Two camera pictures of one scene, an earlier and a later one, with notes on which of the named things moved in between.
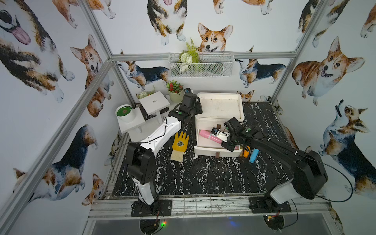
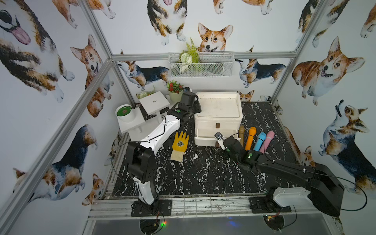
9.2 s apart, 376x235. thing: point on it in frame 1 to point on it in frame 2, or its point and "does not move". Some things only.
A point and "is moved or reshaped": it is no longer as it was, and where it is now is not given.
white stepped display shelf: [156, 104] does not move
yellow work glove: [179, 146] does not move
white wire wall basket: [211, 64] does not move
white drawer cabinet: [212, 109] is moved or reshaped
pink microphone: [206, 134] is moved or reshaped
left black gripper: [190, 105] does not move
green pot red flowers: [176, 91] does not move
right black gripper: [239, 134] to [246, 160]
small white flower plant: [144, 94] does not move
